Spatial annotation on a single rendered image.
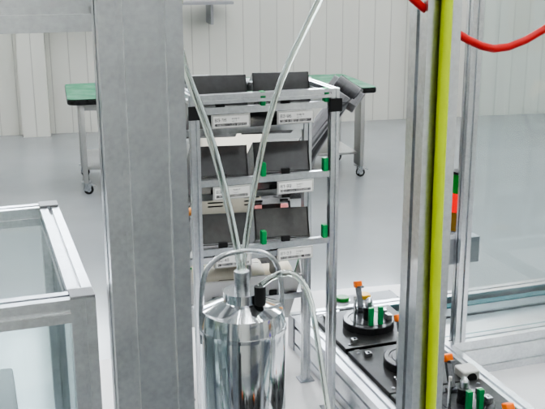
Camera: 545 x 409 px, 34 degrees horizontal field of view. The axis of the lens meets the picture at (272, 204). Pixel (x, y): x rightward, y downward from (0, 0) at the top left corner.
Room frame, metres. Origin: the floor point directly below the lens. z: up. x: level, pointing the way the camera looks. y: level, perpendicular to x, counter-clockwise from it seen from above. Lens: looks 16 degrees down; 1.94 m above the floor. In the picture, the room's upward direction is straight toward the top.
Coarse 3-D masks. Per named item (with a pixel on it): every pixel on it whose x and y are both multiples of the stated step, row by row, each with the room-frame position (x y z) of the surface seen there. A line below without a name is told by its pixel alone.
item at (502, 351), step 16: (448, 304) 2.46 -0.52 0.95; (448, 320) 2.42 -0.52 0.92; (448, 336) 2.23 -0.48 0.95; (496, 336) 2.20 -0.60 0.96; (512, 336) 2.21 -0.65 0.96; (528, 336) 2.23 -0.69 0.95; (544, 336) 2.25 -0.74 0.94; (464, 352) 2.17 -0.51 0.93; (480, 352) 2.18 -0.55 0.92; (496, 352) 2.20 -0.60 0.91; (512, 352) 2.22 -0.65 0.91; (528, 352) 2.23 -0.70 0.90; (544, 352) 2.25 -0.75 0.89; (496, 368) 2.20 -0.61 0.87
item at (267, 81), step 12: (264, 72) 2.02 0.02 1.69; (276, 72) 2.03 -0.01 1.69; (288, 72) 2.03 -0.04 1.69; (300, 72) 2.04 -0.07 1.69; (252, 84) 2.01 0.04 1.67; (264, 84) 2.01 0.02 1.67; (276, 84) 2.01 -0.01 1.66; (288, 84) 2.02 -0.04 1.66; (300, 84) 2.02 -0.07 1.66; (252, 120) 2.12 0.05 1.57; (264, 120) 2.12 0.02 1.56; (252, 132) 2.23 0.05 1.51; (276, 132) 2.24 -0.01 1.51; (288, 132) 2.25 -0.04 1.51
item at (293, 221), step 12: (264, 216) 2.01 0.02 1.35; (276, 216) 2.02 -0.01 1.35; (288, 216) 2.02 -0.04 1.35; (300, 216) 2.03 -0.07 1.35; (252, 228) 2.04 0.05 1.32; (264, 228) 2.00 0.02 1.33; (276, 228) 2.01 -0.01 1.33; (288, 228) 2.01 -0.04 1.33; (300, 228) 2.01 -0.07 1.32; (252, 240) 2.04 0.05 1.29; (276, 240) 2.03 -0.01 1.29
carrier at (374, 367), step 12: (372, 348) 2.11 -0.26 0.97; (384, 348) 2.11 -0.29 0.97; (396, 348) 2.07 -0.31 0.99; (360, 360) 2.04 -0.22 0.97; (372, 360) 2.04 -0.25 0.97; (384, 360) 2.01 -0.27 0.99; (396, 360) 1.97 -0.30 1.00; (456, 360) 2.04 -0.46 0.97; (372, 372) 1.97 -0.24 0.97; (384, 372) 1.97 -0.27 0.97; (396, 372) 1.97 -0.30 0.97; (444, 372) 1.97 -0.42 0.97; (456, 372) 1.96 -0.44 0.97; (468, 372) 1.93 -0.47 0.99; (384, 384) 1.91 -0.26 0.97; (396, 384) 1.91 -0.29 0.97; (444, 384) 1.91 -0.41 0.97
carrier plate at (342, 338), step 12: (396, 312) 2.35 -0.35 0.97; (324, 324) 2.27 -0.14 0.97; (396, 324) 2.27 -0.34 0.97; (336, 336) 2.19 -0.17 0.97; (348, 336) 2.19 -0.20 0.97; (360, 336) 2.19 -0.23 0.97; (372, 336) 2.19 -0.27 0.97; (384, 336) 2.19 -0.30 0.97; (396, 336) 2.19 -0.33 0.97; (348, 348) 2.11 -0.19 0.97; (360, 348) 2.12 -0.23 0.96
